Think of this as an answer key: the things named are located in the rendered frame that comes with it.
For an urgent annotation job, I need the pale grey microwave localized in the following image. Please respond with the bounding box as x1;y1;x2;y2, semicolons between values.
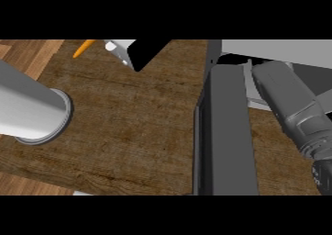
217;39;332;112

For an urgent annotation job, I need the black wedge-shaped object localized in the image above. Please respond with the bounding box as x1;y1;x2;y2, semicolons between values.
125;39;174;73

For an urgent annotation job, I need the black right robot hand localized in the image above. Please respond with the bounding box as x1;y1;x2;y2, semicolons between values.
310;158;332;196

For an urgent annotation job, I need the orange carrot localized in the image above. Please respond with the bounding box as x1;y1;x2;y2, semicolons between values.
72;39;97;60

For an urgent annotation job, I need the white milk carton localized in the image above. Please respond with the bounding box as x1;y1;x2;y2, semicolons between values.
103;39;138;69

